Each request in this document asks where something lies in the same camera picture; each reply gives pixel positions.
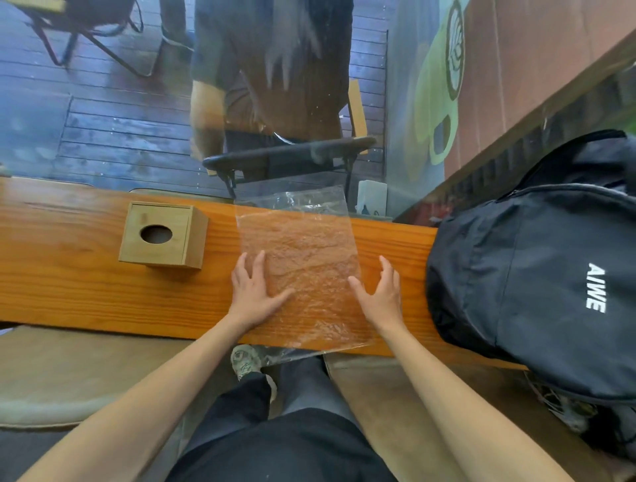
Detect wooden tissue box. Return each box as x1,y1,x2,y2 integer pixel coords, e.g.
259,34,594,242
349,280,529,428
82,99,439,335
118,201,210,270

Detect person's right forearm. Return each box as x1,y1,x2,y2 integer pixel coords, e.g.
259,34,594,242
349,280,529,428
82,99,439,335
380,323,577,482

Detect person's black trousers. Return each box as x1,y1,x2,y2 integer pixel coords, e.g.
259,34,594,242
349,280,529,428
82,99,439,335
165,356,398,482

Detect person's right hand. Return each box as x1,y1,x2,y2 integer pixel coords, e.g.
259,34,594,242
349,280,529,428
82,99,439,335
347,256,406,335

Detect small white box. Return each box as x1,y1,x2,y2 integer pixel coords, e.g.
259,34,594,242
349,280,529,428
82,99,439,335
355,180,388,217

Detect beige cushioned stool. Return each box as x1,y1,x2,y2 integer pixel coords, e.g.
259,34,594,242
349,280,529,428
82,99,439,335
324,353,636,482
0,325,237,431

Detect black backpack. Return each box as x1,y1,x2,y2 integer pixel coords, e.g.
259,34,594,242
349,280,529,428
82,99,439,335
425,129,636,406

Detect person's left hand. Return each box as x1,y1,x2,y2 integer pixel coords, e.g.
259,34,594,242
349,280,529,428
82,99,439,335
228,251,295,332

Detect person's left forearm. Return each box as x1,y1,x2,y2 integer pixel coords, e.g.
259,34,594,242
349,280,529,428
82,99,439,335
19,313,256,482

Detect black chair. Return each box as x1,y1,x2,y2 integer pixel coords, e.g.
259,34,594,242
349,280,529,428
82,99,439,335
202,136,377,200

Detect clear plastic bag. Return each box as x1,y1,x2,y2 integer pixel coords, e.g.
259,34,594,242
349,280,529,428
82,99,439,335
234,186,374,369

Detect person's grey shoe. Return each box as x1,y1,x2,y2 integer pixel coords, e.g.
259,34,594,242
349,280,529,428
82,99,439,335
231,345,278,404

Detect dark folding chair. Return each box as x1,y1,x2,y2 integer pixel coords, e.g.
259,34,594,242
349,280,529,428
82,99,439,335
14,0,166,78

